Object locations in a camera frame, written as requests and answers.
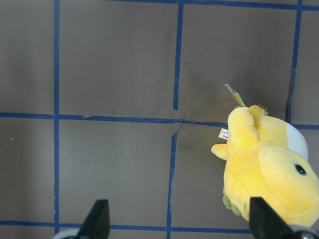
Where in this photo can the yellow plush penguin toy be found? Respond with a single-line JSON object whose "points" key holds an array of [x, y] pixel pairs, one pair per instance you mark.
{"points": [[267, 157]]}

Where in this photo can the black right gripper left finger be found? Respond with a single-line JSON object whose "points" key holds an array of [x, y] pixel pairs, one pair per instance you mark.
{"points": [[97, 222]]}

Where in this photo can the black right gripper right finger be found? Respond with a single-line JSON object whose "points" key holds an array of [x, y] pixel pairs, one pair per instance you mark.
{"points": [[265, 223]]}

